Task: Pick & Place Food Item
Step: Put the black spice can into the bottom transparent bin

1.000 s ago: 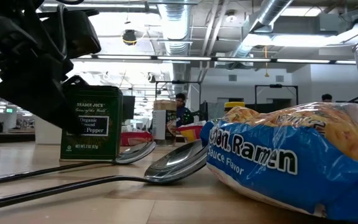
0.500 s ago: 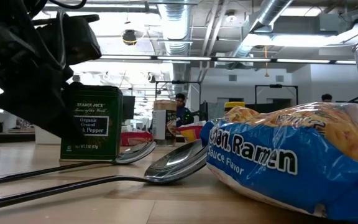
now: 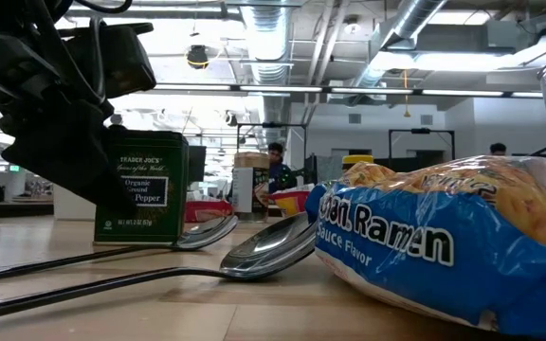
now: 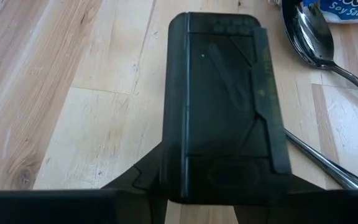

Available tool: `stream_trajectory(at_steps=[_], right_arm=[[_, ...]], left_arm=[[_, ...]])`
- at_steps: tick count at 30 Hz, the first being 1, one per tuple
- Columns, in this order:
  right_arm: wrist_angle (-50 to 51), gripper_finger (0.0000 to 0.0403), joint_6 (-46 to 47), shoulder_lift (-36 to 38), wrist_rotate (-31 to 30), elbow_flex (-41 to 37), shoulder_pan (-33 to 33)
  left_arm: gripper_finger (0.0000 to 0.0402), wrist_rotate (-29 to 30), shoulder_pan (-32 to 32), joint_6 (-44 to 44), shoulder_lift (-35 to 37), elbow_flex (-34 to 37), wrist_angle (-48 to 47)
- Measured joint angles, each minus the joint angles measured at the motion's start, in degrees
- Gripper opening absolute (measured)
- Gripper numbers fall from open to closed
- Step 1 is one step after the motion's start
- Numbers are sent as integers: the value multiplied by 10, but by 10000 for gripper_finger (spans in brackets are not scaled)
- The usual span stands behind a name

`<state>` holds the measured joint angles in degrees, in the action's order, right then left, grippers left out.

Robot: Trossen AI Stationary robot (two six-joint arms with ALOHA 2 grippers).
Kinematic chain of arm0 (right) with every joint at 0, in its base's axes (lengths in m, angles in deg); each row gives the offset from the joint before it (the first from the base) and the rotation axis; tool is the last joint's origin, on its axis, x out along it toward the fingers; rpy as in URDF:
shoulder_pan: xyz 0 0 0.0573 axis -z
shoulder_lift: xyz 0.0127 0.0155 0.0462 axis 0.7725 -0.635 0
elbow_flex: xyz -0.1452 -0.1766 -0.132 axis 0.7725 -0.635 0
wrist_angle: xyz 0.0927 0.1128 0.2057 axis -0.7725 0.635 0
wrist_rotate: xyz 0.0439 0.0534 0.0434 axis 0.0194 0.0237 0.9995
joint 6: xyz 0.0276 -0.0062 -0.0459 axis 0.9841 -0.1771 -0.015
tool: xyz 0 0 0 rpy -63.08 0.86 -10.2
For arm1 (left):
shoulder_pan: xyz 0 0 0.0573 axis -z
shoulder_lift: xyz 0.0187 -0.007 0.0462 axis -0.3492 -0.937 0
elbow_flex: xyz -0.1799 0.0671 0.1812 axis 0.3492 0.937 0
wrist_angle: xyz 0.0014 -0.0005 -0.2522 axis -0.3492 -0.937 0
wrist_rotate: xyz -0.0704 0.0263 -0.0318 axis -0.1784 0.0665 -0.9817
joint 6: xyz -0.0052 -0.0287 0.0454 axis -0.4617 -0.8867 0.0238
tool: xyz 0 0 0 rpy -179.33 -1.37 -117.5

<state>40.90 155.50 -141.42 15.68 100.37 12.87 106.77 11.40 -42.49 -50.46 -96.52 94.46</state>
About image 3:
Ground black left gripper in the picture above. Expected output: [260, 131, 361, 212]
[0, 70, 137, 219]

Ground green black pepper tin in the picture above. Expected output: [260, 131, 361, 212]
[93, 130, 190, 246]

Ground tan lid cylinder can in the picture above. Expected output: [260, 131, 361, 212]
[232, 151, 271, 224]

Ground red ramen packet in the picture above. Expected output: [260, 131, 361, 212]
[185, 199, 235, 224]
[268, 184, 313, 218]

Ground dark bottle yellow cap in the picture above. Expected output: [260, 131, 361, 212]
[341, 154, 375, 172]

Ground white plastic bin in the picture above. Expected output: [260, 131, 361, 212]
[53, 184, 98, 222]

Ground black monitor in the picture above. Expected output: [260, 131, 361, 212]
[188, 145, 207, 184]

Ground black metal spoon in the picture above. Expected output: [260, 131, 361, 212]
[0, 211, 318, 326]
[0, 214, 240, 285]

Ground long ceiling light strip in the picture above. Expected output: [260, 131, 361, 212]
[152, 80, 545, 99]

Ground blue yellow ramen packet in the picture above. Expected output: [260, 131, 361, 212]
[303, 154, 546, 338]

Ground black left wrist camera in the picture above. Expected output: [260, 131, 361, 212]
[57, 22, 156, 103]

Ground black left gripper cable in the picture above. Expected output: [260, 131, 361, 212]
[71, 0, 135, 15]

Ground black overhead camera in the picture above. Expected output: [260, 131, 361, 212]
[186, 45, 210, 70]

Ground black metal gantry frame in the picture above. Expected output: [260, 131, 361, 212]
[388, 127, 457, 162]
[236, 121, 308, 184]

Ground silver ventilation duct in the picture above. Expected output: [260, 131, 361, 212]
[348, 0, 449, 91]
[239, 0, 296, 143]

